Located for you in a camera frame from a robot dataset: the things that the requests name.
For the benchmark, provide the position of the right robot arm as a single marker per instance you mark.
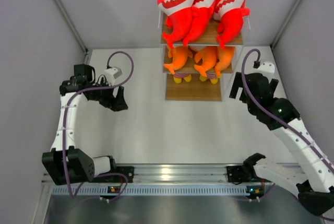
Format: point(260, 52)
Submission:
point(313, 187)

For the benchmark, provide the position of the red shark plush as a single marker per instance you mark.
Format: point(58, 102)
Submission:
point(229, 14)
point(179, 15)
point(203, 11)

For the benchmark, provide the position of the orange shark plush on shelf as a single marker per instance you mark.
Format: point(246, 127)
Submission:
point(179, 56)

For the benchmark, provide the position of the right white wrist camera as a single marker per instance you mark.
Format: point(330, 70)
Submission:
point(266, 68)

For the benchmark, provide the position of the white wire wooden shelf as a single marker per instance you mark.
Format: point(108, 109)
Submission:
point(195, 90)

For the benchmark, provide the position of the yellow striped plush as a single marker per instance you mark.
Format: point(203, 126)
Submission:
point(179, 77)
point(213, 79)

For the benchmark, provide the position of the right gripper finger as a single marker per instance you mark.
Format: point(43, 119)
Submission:
point(273, 86)
point(237, 84)

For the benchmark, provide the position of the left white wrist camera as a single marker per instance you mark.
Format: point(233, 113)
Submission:
point(111, 74)

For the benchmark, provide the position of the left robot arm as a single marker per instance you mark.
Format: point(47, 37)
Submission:
point(66, 162)

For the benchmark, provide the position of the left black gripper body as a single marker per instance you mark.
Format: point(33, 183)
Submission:
point(104, 96)

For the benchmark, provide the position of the orange shark plush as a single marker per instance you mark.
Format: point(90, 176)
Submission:
point(205, 59)
point(179, 56)
point(224, 59)

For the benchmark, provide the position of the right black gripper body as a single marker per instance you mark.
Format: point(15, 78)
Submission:
point(251, 109)

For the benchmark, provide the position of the yellow striped plush right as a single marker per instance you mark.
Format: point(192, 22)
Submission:
point(213, 79)

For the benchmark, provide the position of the grey slotted cable duct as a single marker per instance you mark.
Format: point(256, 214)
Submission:
point(167, 190)

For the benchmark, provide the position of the yellow striped plush left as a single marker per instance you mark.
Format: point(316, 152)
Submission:
point(179, 77)

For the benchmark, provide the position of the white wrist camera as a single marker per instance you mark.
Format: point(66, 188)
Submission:
point(266, 68)
point(111, 74)

